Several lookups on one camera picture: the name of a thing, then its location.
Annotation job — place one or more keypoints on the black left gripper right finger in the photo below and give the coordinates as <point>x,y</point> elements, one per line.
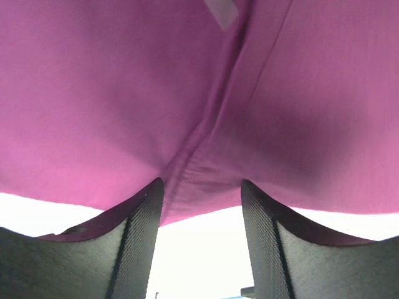
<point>294,257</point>

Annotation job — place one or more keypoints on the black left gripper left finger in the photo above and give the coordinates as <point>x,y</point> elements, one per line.
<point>108,256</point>

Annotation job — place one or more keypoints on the purple cloth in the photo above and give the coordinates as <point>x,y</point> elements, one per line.
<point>99,98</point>

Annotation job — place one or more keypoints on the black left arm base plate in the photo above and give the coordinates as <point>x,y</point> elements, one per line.
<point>248,292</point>

